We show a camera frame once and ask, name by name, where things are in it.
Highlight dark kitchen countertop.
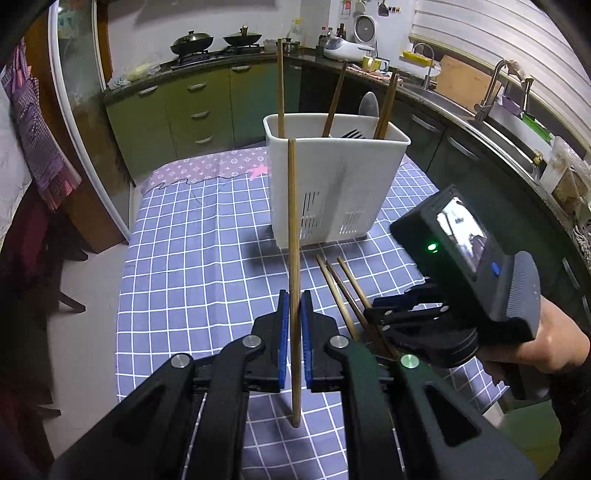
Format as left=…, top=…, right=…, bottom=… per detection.
left=102, top=45, right=591, bottom=259

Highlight gas stove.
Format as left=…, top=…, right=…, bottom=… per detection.
left=172, top=46, right=278, bottom=70

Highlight green plastic container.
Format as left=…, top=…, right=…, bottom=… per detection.
left=519, top=111, right=553, bottom=140

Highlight white window blind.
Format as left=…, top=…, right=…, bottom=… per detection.
left=409, top=0, right=591, bottom=162

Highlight dark green sink cabinets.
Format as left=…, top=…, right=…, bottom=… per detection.
left=300, top=76, right=591, bottom=324

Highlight small chrome faucet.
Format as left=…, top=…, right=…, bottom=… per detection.
left=412, top=43, right=437, bottom=89

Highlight black wok with lid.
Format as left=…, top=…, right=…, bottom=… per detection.
left=223, top=26, right=264, bottom=48
left=170, top=30, right=215, bottom=57

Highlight clear plastic food bag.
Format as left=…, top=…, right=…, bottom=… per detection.
left=539, top=136, right=591, bottom=219

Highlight dark wooden chair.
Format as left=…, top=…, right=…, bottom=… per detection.
left=0, top=185, right=88, bottom=324

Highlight tall steel faucet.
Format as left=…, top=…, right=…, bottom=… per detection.
left=473, top=59, right=528, bottom=123

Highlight green base cabinets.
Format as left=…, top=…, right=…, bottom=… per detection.
left=104, top=60, right=303, bottom=185

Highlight glass sliding door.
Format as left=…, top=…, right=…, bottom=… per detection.
left=46, top=0, right=132, bottom=243

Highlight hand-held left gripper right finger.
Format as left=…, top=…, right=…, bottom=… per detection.
left=300, top=290, right=539, bottom=480

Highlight blue checkered tablecloth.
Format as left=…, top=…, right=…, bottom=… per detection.
left=115, top=152, right=504, bottom=480

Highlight person's right hand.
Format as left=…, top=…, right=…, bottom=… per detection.
left=482, top=295, right=591, bottom=385

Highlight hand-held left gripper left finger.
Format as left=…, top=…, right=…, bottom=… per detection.
left=48, top=290, right=291, bottom=480

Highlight purple checkered apron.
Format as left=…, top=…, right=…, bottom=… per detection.
left=0, top=44, right=83, bottom=210

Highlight white rice cooker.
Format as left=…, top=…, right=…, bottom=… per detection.
left=323, top=14, right=377, bottom=61

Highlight wooden cutting board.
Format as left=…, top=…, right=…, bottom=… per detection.
left=435, top=54, right=492, bottom=100

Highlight steel kitchen sink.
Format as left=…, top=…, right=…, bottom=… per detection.
left=406, top=85, right=544, bottom=184

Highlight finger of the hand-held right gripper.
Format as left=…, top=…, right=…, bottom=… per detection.
left=364, top=301, right=452, bottom=330
left=372, top=281, right=438, bottom=310

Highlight white hanging sheet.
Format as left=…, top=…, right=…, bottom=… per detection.
left=0, top=88, right=33, bottom=241

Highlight metal spoon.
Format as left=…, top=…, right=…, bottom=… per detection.
left=359, top=91, right=380, bottom=119

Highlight brown wooden door frame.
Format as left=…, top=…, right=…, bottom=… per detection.
left=23, top=0, right=125, bottom=254

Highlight purple patterned cloth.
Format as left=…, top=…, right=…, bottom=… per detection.
left=141, top=147, right=273, bottom=195

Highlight pink counter cloth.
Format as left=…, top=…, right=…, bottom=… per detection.
left=346, top=65, right=402, bottom=85

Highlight white plastic utensil holder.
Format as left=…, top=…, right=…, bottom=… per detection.
left=263, top=113, right=411, bottom=247

